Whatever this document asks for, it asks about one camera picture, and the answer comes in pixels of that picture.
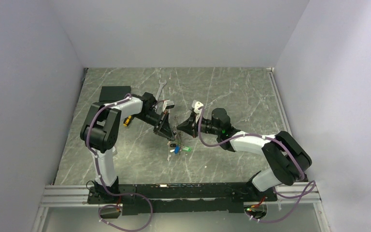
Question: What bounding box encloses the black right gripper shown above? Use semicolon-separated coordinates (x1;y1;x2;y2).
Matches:
176;113;221;139

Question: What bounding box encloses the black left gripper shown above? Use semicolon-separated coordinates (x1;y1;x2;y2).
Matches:
134;110;175;141

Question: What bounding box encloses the blue plastic key tag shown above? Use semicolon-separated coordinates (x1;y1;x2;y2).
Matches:
170;146;181;154

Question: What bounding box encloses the green plastic key tag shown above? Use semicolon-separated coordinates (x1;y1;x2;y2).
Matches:
181;146;191;152

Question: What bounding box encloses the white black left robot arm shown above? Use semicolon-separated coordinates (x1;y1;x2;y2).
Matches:
80;92;175;203

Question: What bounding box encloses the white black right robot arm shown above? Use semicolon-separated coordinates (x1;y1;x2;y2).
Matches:
177;108;312;201

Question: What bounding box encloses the silver open-end wrench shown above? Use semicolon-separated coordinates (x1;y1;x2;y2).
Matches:
155;79;167;102

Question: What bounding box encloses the white rectangular router box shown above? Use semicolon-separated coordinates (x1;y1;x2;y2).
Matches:
112;146;117;157

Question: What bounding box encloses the black flat electronic box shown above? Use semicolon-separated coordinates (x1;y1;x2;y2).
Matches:
99;86;131;102

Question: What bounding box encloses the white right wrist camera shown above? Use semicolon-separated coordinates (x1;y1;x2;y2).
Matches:
192;100;204;114

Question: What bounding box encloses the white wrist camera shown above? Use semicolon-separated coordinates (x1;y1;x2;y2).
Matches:
192;100;204;114
162;100;175;113

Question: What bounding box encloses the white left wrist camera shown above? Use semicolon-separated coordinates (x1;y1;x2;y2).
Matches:
162;100;175;113

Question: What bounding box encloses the yellow black handled screwdriver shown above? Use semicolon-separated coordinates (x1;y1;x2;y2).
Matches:
123;116;133;127

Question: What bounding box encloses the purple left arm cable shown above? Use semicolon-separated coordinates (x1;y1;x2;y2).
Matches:
86;93;154;232

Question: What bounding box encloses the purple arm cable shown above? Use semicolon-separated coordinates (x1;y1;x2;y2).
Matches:
198;107;317;224
86;93;154;232

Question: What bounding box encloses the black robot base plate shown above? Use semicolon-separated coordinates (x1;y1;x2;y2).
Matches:
87;182;277;216

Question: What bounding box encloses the aluminium frame rail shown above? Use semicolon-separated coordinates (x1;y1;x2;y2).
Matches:
32;182;331;232

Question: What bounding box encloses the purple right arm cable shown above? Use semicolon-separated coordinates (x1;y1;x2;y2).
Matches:
198;107;317;224

